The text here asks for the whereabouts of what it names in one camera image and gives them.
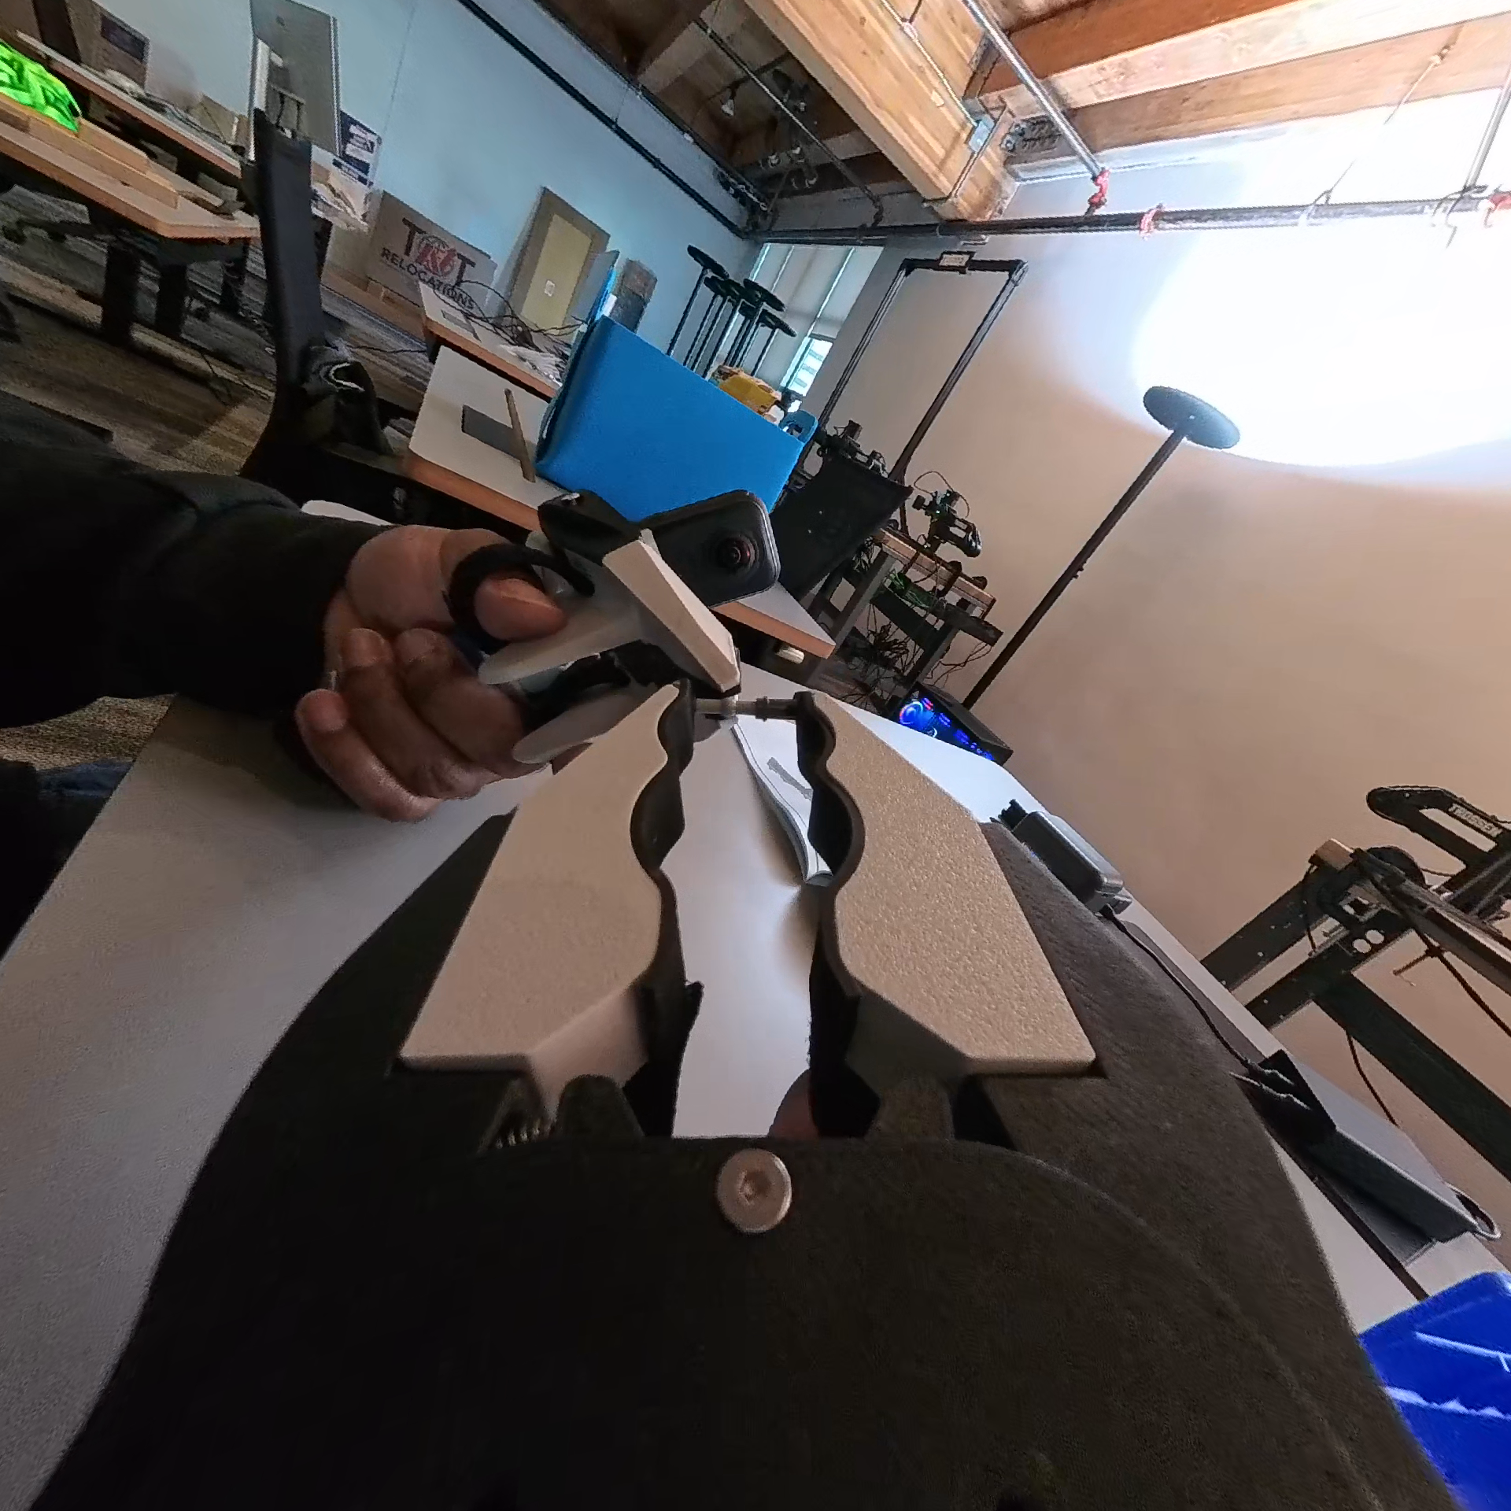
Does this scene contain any person's left forearm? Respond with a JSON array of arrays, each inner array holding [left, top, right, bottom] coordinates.
[[0, 401, 390, 727]]

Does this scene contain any bright green object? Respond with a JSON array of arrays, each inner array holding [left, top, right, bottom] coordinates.
[[0, 41, 83, 133]]

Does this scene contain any black case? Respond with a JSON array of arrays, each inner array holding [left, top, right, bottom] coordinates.
[[774, 453, 910, 597]]

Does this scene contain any blue plastic bin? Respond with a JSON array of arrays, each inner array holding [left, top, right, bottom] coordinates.
[[1358, 1272, 1511, 1511]]

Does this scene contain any blue plastic crate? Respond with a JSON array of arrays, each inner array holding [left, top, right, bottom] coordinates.
[[536, 317, 817, 522]]

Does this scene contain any black metal frame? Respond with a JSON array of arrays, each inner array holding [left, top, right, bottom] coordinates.
[[815, 254, 1029, 473]]

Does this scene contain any computer monitor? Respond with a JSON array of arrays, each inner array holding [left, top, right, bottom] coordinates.
[[248, 0, 344, 126]]

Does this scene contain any cardboard box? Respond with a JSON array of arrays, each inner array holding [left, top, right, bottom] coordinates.
[[360, 189, 498, 320]]

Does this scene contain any black floor lamp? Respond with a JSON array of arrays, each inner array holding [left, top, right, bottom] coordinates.
[[962, 383, 1241, 711]]

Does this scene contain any black power adapter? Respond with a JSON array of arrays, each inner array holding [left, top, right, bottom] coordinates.
[[1000, 800, 1133, 914]]

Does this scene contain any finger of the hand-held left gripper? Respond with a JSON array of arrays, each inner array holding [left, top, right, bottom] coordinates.
[[599, 529, 745, 700]]

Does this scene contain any ceiling pipe with red tags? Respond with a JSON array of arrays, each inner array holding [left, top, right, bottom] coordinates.
[[768, 189, 1511, 243]]

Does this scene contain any black metal stand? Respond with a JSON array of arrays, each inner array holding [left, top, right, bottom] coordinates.
[[1204, 874, 1511, 1182]]

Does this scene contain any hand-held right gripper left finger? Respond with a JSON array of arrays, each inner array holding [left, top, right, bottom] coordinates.
[[401, 682, 705, 1137]]

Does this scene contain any grey flat device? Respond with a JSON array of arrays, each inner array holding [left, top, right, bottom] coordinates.
[[1240, 1051, 1500, 1241]]

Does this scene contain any white-topped wooden table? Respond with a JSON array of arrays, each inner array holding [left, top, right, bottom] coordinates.
[[407, 342, 833, 657]]

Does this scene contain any wooden workbench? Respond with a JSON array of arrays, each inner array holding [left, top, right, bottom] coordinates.
[[815, 525, 1006, 698]]

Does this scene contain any wooden office desk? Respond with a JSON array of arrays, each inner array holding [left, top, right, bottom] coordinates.
[[0, 29, 261, 344]]

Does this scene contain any white instruction booklet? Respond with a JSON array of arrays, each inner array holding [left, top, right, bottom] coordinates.
[[732, 720, 833, 881]]

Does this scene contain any person's left hand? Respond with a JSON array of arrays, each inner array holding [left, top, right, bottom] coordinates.
[[295, 522, 569, 824]]

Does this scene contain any grey desk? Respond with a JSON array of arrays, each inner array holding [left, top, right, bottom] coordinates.
[[0, 502, 1506, 1511]]

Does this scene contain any framed board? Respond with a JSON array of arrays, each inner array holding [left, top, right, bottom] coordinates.
[[502, 187, 614, 335]]

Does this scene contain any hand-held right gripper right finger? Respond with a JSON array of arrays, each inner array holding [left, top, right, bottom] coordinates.
[[792, 693, 1097, 1140]]

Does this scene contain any black cable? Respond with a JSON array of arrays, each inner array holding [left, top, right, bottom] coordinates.
[[1110, 908, 1288, 1088]]

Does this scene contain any silver ceiling pipe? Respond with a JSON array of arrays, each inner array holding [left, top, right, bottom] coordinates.
[[962, 0, 1112, 178]]

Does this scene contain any black computer with lights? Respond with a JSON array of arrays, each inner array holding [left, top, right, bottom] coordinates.
[[894, 687, 1015, 763]]

